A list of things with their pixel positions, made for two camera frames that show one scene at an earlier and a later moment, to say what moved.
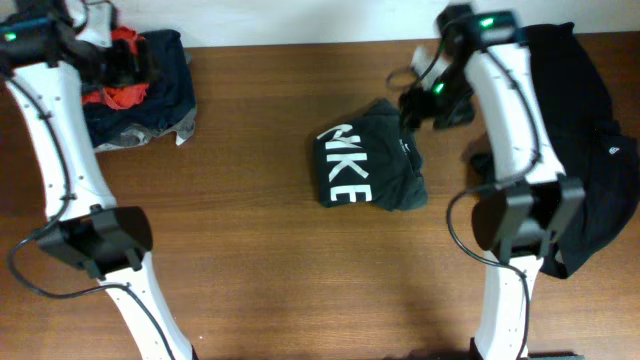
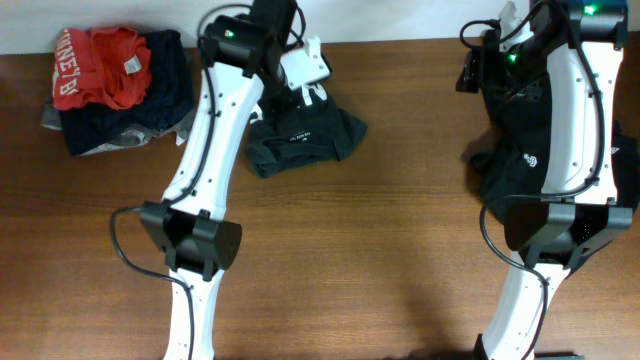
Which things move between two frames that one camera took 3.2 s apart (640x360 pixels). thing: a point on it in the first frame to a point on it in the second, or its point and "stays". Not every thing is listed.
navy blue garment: (169, 95) stays
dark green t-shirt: (372, 160) to (310, 133)
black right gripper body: (446, 101) to (517, 74)
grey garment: (128, 136) stays
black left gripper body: (122, 67) to (281, 99)
